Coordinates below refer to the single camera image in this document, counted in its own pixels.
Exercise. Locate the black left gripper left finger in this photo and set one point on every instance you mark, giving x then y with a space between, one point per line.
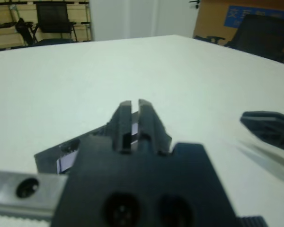
123 123

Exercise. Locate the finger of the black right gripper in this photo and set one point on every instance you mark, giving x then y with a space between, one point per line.
269 132
267 114

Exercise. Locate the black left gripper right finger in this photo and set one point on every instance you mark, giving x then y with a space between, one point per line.
149 123

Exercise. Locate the black box lid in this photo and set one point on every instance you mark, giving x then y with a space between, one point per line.
49 160

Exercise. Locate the brown cardboard box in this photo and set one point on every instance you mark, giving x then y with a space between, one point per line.
210 19

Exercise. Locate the black armrest office chair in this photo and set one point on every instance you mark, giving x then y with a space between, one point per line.
262 35

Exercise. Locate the blue printed label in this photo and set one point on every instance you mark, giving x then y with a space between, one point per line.
232 16

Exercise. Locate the black mesh chair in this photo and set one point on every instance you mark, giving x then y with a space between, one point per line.
52 19

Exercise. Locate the stacked wooden crates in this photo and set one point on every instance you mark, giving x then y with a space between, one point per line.
4 33

